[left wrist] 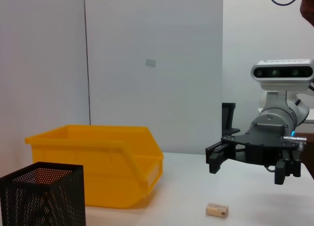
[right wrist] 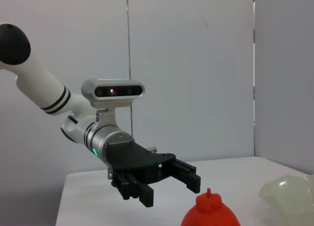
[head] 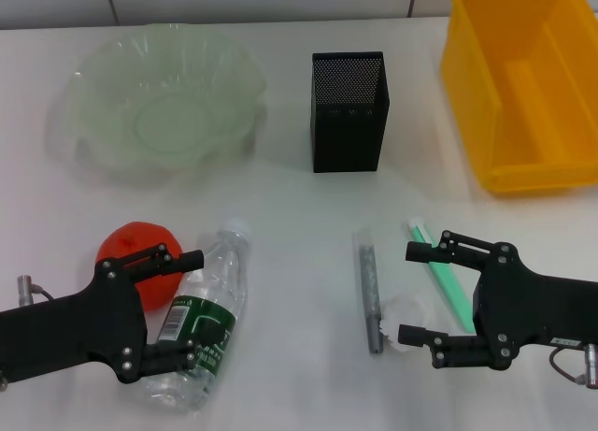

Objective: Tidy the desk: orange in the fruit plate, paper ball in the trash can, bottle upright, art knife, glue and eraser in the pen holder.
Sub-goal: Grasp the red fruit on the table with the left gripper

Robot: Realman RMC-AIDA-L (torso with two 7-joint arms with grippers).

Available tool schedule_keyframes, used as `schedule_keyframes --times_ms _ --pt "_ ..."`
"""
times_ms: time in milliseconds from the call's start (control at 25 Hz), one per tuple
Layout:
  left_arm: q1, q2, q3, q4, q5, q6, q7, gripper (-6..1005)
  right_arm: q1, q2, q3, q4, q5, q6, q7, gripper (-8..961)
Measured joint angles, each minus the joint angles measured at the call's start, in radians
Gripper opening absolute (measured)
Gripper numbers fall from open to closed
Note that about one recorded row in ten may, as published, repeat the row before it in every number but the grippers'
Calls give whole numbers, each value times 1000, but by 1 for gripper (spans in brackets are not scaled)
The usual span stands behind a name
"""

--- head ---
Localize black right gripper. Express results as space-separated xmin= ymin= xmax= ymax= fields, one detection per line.
xmin=396 ymin=230 xmax=598 ymax=371

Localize left gripper connector cable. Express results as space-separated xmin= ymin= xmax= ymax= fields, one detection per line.
xmin=17 ymin=275 xmax=58 ymax=307

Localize clear green-label water bottle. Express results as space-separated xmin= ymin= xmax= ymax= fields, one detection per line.
xmin=139 ymin=218 xmax=253 ymax=413

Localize white paper ball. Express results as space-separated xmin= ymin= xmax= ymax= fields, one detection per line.
xmin=378 ymin=295 xmax=434 ymax=355

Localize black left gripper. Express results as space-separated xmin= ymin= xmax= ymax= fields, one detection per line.
xmin=0 ymin=242 xmax=206 ymax=385

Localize right gripper connector cable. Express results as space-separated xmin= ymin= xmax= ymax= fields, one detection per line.
xmin=548 ymin=341 xmax=598 ymax=388

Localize grey pen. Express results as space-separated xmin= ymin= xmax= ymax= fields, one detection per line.
xmin=352 ymin=227 xmax=387 ymax=356

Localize mint green pen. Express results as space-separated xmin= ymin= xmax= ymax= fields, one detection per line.
xmin=405 ymin=218 xmax=477 ymax=333

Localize orange fruit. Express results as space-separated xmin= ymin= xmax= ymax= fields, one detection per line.
xmin=95 ymin=221 xmax=184 ymax=313

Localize yellow plastic bin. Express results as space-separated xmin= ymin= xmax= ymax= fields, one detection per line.
xmin=438 ymin=0 xmax=598 ymax=197

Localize pale green glass fruit plate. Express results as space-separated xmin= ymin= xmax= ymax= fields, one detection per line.
xmin=63 ymin=22 xmax=270 ymax=180

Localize black mesh pen holder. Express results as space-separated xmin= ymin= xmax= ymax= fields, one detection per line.
xmin=308 ymin=50 xmax=392 ymax=174

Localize gripper connector cable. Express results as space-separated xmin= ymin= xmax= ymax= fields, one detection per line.
xmin=548 ymin=341 xmax=598 ymax=388
xmin=17 ymin=275 xmax=58 ymax=307

